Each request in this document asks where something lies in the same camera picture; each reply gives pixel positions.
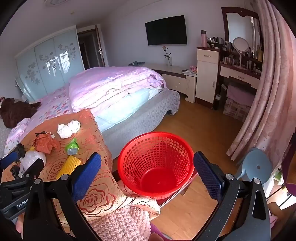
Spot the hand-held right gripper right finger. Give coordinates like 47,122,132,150
193,151,271,241

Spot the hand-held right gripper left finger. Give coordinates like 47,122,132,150
23,152,102,241

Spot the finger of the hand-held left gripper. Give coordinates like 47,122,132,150
0,150,23,169
17,159,44,183

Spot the clear plastic bag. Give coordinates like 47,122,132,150
18,151,47,178

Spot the yellow ribbed sponge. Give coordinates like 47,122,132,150
56,155,82,179

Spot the orange wrapper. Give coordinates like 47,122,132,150
32,131,60,154

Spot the green snack wrapper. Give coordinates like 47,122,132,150
67,138,79,155

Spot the white tissue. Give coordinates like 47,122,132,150
57,119,81,139

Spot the red plastic mesh basket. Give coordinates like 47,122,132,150
117,132,195,200

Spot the orange rose tablecloth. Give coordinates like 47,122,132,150
1,108,161,234

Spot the brown plush toy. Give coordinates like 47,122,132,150
0,98,42,128

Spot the blue plastic stool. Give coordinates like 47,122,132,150
235,148,273,197

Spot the pink knitted cloth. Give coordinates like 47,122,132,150
89,205,152,241

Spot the floral bedsheet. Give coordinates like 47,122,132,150
5,86,74,151

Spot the dark narrow bin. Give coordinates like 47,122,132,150
214,93,223,110

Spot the grey bed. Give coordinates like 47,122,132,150
0,67,181,160

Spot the light blue duvet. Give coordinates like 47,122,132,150
95,89,162,133

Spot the pink upholstered stool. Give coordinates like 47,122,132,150
223,85,256,122

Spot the pink curtain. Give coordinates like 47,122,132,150
226,0,296,169

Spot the pink quilt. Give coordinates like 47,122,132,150
69,66,167,115

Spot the cream low cabinet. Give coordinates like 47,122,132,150
129,62,197,103

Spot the cream tall cabinet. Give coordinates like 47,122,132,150
195,46,221,109

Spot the glass-door wardrobe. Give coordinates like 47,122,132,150
14,25,85,102

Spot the dressing table with mirror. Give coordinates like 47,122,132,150
218,6,264,91

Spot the row of cosmetic bottles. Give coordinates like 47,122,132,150
207,35,264,75

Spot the rose in vase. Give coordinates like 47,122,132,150
162,46,173,66

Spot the brown door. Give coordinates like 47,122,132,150
77,24,109,70

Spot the round vanity mirror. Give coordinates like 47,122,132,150
232,37,250,69

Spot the black wall television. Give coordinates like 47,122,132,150
145,15,187,46

